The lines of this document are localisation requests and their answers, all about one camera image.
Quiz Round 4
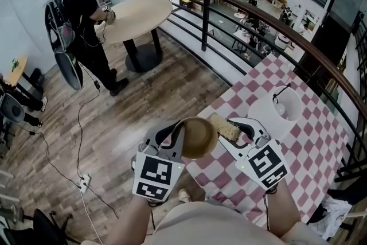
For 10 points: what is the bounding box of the pink white checkered tablecloth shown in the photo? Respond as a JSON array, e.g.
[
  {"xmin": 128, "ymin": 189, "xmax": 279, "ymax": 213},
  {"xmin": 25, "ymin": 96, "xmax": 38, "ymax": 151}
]
[{"xmin": 185, "ymin": 52, "xmax": 349, "ymax": 228}]

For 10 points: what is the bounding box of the white power strip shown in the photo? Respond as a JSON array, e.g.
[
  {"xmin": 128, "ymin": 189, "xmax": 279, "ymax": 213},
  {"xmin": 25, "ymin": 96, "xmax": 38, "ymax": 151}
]
[{"xmin": 78, "ymin": 173, "xmax": 92, "ymax": 193}]

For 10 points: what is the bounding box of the small wooden side table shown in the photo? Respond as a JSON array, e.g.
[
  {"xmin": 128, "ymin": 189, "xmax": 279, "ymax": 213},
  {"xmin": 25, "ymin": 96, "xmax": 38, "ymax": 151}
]
[{"xmin": 5, "ymin": 55, "xmax": 45, "ymax": 102}]

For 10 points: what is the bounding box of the beige loofah scrubber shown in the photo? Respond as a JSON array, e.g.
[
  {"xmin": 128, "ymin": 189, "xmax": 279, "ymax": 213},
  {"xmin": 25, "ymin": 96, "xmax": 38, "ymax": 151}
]
[{"xmin": 210, "ymin": 113, "xmax": 242, "ymax": 142}]

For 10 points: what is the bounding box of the black chair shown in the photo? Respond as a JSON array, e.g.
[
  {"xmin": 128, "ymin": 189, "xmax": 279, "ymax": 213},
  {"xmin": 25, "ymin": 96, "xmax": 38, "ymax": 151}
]
[{"xmin": 0, "ymin": 207, "xmax": 73, "ymax": 245}]

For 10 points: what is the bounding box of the person's beige clothing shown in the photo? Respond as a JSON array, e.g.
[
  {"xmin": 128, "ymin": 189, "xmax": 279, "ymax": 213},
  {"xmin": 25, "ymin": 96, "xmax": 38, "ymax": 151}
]
[{"xmin": 143, "ymin": 200, "xmax": 332, "ymax": 245}]

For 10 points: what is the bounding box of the person's right forearm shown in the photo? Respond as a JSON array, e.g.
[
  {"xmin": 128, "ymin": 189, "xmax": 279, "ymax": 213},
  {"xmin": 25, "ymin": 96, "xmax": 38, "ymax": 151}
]
[{"xmin": 264, "ymin": 180, "xmax": 302, "ymax": 239}]

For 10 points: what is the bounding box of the grey office chair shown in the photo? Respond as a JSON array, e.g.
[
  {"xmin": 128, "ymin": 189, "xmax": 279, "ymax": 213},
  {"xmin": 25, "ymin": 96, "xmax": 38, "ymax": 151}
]
[{"xmin": 0, "ymin": 92, "xmax": 26, "ymax": 151}]

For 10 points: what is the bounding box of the person's beige shoe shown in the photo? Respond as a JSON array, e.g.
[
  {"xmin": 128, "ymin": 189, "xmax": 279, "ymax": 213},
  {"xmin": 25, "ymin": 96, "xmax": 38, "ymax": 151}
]
[{"xmin": 178, "ymin": 188, "xmax": 190, "ymax": 204}]

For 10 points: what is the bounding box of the white floor cable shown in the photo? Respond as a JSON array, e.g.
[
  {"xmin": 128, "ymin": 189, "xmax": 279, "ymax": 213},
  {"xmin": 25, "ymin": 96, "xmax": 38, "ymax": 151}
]
[{"xmin": 81, "ymin": 190, "xmax": 104, "ymax": 245}]

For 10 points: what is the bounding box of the black floor cable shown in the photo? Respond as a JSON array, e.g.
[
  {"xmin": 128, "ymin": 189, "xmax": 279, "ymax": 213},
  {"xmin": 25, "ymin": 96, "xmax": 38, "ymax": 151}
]
[
  {"xmin": 76, "ymin": 62, "xmax": 120, "ymax": 220},
  {"xmin": 28, "ymin": 128, "xmax": 84, "ymax": 189}
]

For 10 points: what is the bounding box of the brown bowl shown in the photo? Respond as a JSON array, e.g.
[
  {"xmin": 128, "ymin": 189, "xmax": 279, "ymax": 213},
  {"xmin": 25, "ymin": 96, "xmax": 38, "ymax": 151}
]
[{"xmin": 181, "ymin": 116, "xmax": 220, "ymax": 160}]

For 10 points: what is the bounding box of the white crumpled cloth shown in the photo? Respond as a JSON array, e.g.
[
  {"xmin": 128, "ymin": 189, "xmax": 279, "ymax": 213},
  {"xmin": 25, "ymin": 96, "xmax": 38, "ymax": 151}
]
[{"xmin": 307, "ymin": 195, "xmax": 354, "ymax": 241}]

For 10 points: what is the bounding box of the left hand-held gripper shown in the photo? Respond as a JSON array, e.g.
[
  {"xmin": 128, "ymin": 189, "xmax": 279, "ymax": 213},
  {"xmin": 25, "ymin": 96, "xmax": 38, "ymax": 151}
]
[{"xmin": 131, "ymin": 120, "xmax": 188, "ymax": 200}]

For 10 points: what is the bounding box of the round wooden table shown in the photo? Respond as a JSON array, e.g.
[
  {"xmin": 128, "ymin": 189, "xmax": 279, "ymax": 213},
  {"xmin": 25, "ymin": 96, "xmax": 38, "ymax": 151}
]
[{"xmin": 95, "ymin": 0, "xmax": 174, "ymax": 73}]

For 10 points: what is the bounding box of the person's left forearm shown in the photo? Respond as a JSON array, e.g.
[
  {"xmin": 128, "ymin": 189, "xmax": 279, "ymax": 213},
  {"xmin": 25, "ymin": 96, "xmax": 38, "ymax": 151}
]
[{"xmin": 105, "ymin": 195, "xmax": 153, "ymax": 245}]

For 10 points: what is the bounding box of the curved wood-topped black railing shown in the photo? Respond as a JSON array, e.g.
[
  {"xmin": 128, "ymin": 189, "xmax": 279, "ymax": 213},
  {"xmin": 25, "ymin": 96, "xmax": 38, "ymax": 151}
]
[{"xmin": 123, "ymin": 0, "xmax": 367, "ymax": 183}]

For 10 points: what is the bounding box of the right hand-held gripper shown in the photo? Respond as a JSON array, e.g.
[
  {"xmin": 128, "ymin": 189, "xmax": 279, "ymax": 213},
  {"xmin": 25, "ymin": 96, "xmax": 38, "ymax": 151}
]
[{"xmin": 218, "ymin": 117, "xmax": 289, "ymax": 190}]

